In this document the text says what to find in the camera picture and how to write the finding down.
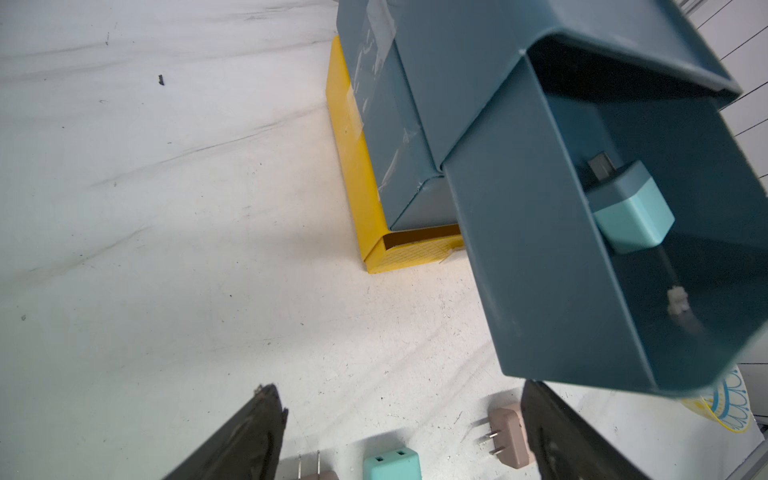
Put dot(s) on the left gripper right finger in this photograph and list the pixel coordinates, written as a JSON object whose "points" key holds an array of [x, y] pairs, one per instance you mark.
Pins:
{"points": [[565, 446]]}

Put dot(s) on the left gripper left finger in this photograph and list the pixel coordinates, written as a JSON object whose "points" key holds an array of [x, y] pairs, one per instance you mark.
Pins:
{"points": [[247, 446]]}

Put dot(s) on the teal drawer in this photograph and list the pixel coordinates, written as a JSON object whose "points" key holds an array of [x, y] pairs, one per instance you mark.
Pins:
{"points": [[561, 306]]}

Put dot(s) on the teal plug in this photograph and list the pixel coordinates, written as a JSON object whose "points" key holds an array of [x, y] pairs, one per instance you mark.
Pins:
{"points": [[399, 464], [627, 205]]}

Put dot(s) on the yellow bottom drawer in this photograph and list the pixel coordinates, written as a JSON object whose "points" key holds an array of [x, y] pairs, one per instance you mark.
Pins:
{"points": [[381, 249]]}

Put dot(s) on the teal drawer cabinet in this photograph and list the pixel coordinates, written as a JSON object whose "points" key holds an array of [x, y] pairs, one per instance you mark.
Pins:
{"points": [[422, 72]]}

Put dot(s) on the pink plug upper right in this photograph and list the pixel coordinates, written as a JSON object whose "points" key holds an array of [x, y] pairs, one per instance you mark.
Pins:
{"points": [[509, 436]]}

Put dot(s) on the pink plug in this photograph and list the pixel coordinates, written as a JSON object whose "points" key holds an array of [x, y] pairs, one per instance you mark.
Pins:
{"points": [[509, 436], [310, 467]]}

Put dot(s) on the pink plug upper left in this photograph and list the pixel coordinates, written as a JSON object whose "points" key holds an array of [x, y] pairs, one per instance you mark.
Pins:
{"points": [[310, 467]]}

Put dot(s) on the patterned yellow plate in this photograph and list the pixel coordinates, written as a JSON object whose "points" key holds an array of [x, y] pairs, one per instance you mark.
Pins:
{"points": [[727, 404]]}

